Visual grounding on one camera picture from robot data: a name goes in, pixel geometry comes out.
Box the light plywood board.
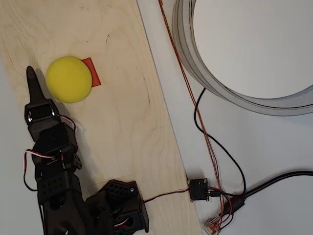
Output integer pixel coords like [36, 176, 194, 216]
[0, 0, 203, 235]

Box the orange wire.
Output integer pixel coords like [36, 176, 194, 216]
[160, 0, 229, 221]
[158, 0, 227, 221]

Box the black lattice robot base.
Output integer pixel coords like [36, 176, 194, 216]
[85, 179, 150, 233]

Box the wrist servo cable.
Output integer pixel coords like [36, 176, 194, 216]
[23, 149, 65, 192]

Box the yellow round sponge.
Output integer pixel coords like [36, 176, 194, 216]
[45, 56, 93, 104]

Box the shoulder servo cable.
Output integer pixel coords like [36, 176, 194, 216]
[113, 216, 132, 230]

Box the gripper servo cable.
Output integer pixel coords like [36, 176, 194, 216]
[60, 115, 78, 134]

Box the black controller board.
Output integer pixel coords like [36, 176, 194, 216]
[187, 178, 210, 203]

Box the clear wire connector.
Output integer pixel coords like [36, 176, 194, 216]
[202, 216, 223, 235]

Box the thin red wire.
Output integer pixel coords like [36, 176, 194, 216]
[207, 186, 235, 225]

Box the thin black cable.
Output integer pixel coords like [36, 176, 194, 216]
[194, 88, 246, 196]

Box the grey cylindrical container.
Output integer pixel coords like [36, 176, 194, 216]
[172, 0, 313, 117]

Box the red square plate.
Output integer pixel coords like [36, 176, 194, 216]
[82, 58, 101, 88]

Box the base servo lead cable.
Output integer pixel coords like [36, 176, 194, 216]
[143, 187, 190, 204]

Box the thick black cable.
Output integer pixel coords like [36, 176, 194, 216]
[226, 170, 313, 216]

